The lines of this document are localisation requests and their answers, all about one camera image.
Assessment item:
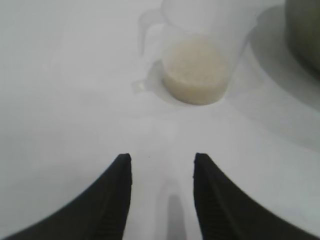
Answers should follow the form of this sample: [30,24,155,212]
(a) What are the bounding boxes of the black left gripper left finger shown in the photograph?
[0,152,133,240]

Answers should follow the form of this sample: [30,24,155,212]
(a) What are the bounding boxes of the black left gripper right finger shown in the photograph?
[192,152,320,240]

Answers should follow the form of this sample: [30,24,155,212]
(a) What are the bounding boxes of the white uncooked rice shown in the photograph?
[161,36,230,106]

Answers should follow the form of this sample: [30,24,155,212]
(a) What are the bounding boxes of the clear plastic measuring cup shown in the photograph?
[131,0,258,106]

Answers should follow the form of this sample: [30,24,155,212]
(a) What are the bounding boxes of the stainless steel mixing bowl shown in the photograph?
[284,0,320,82]

